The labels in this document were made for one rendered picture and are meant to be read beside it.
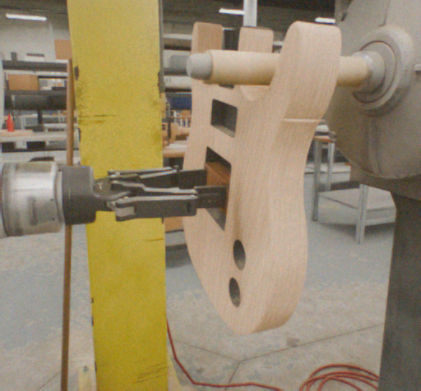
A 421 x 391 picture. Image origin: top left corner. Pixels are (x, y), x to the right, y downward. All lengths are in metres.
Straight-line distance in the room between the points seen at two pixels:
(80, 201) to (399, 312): 0.55
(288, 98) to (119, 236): 1.03
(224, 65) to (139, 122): 0.90
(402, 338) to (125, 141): 0.93
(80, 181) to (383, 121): 0.36
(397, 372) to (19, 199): 0.66
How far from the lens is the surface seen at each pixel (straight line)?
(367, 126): 0.48
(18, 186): 0.44
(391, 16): 0.48
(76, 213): 0.45
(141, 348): 1.52
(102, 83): 1.21
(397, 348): 0.75
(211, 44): 0.61
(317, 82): 0.35
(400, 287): 0.70
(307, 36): 0.34
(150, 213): 0.43
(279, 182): 0.38
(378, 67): 0.44
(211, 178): 0.52
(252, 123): 0.41
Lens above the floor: 1.21
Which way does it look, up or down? 12 degrees down
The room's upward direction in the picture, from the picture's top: straight up
